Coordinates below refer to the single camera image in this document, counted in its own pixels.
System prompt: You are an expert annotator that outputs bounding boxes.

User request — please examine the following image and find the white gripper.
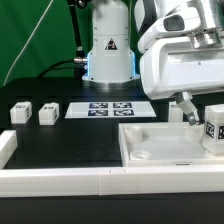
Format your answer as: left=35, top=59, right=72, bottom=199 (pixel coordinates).
left=138, top=6, right=224, bottom=126

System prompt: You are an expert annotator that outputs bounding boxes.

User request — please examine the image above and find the white square tabletop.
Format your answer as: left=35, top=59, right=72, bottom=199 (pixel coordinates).
left=118, top=122, right=224, bottom=167

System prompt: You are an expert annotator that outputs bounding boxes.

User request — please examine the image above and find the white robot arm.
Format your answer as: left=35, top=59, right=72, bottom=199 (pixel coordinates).
left=83, top=0, right=224, bottom=125

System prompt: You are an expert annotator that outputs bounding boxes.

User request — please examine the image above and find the white sheet with tags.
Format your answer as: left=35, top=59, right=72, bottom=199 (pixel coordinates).
left=65, top=101, right=156, bottom=119

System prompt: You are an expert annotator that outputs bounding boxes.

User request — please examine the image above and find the white left fence piece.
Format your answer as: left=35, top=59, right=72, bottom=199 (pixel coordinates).
left=0, top=130, right=18, bottom=170

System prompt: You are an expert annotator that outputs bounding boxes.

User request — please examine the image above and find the black hose on stand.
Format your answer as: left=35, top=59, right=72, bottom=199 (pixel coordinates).
left=66, top=0, right=88, bottom=79

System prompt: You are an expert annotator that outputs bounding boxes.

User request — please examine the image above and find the black thick cable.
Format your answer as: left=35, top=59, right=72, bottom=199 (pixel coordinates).
left=37, top=58, right=88, bottom=80

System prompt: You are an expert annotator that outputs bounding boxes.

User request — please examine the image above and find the thin white cable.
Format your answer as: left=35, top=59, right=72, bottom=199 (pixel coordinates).
left=2, top=0, right=55, bottom=88

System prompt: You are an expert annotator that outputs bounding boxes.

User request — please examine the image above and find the white front fence rail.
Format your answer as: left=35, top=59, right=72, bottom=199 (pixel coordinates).
left=0, top=165, right=224, bottom=197

